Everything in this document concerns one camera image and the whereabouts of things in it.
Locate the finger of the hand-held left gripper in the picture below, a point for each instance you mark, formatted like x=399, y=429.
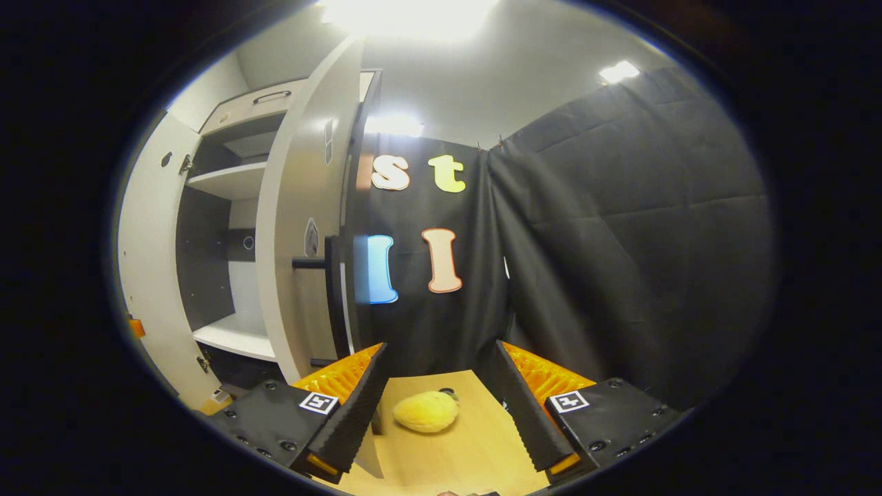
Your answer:
x=137, y=328

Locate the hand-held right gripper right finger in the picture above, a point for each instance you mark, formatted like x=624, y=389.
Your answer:
x=517, y=406

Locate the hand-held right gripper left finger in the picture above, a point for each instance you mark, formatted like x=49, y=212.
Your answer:
x=358, y=406

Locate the white cabinet door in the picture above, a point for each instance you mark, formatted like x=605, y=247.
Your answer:
x=296, y=186
x=148, y=262

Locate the white and grey cabinet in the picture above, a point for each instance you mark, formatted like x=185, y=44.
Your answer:
x=207, y=262

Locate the metal door hinge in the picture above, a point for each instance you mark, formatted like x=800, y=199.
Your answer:
x=203, y=363
x=185, y=163

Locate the white cabinet shelf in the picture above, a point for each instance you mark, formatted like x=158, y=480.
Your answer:
x=231, y=180

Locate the white cabinet drawer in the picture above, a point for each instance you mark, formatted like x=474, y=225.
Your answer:
x=241, y=110

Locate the yellow plush toy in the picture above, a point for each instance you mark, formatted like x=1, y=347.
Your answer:
x=426, y=412

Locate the black backdrop cloth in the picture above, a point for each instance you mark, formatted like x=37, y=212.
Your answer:
x=620, y=241

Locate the ceiling light panel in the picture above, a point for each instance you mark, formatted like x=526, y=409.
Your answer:
x=618, y=72
x=406, y=17

